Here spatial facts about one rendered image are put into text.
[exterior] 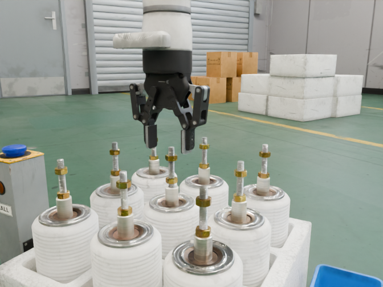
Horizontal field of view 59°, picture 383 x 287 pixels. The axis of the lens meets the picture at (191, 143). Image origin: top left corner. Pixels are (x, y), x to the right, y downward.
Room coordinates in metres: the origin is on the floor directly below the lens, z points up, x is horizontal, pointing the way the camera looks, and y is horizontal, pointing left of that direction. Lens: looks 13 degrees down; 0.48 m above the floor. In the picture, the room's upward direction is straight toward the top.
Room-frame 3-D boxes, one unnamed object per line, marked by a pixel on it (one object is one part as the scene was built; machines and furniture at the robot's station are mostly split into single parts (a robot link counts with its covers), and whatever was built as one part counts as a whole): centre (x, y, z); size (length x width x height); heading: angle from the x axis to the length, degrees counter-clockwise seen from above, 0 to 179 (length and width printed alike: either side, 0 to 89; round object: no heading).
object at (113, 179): (0.59, 0.14, 0.26); 0.02 x 0.02 x 0.03
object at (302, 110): (3.05, -0.96, 0.09); 0.39 x 0.39 x 0.18; 36
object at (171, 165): (0.53, 0.03, 0.31); 0.01 x 0.01 x 0.08
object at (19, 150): (0.60, 0.32, 0.32); 0.04 x 0.04 x 0.02
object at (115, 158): (0.59, 0.14, 0.30); 0.01 x 0.01 x 0.08
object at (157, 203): (0.53, 0.03, 0.25); 0.08 x 0.08 x 0.01
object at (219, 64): (4.30, -0.37, 0.45); 0.30 x 0.24 x 0.30; 34
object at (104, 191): (0.59, 0.14, 0.25); 0.08 x 0.08 x 0.01
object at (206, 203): (0.37, -0.01, 0.32); 0.02 x 0.02 x 0.01; 48
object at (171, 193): (0.53, 0.03, 0.26); 0.02 x 0.02 x 0.03
